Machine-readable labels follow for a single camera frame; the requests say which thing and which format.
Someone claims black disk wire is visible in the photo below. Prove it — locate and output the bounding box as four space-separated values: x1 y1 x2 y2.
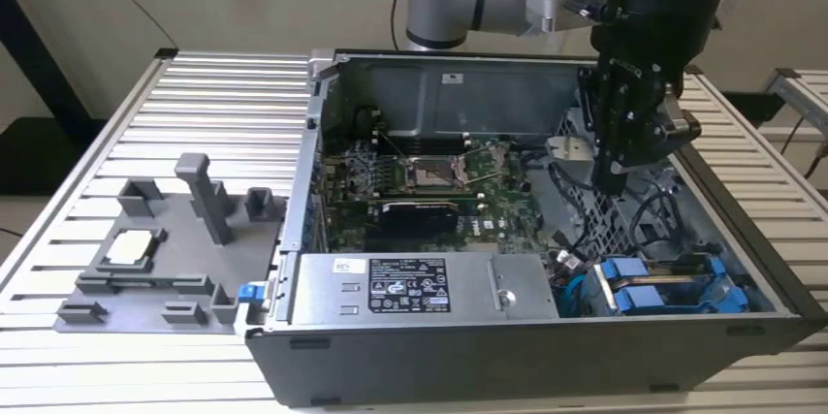
521 154 588 260

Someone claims black sleeved power wire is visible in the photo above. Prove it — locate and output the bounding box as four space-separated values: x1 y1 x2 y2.
628 188 697 268

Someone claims blue disk carrier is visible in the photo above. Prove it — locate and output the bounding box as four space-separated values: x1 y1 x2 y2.
611 285 752 317

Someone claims perforated metal drive cage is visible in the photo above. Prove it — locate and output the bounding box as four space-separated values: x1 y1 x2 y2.
545 67 704 253

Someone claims green motherboard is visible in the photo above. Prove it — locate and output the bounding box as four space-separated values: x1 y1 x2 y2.
320 135 564 255

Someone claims black graphics card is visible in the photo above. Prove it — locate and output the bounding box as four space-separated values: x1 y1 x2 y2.
365 199 461 253

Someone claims silver power supply unit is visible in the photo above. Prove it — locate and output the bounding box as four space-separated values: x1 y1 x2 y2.
287 252 561 326

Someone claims grey open PC case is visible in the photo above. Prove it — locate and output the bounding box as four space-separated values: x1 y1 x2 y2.
243 48 823 408

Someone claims blue case latch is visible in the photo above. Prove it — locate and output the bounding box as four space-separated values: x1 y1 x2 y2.
236 282 267 306

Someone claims grey parts rack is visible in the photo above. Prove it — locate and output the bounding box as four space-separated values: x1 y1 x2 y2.
55 151 289 335

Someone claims CPU with bright lid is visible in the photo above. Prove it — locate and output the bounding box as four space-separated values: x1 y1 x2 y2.
105 228 161 266

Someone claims black furniture base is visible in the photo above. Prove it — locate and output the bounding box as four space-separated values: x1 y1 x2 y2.
0 0 99 195

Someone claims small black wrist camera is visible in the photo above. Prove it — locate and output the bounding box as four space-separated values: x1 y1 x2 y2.
649 106 704 166

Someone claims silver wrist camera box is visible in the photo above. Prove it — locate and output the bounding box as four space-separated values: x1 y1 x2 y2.
524 0 613 37

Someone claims aluminium profile frame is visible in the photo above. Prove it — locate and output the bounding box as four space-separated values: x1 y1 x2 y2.
772 67 828 112

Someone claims CPU socket with metal frame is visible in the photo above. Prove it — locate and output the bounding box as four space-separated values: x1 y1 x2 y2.
393 154 477 192

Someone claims blue flat wire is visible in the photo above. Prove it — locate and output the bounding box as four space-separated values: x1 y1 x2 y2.
556 271 588 317

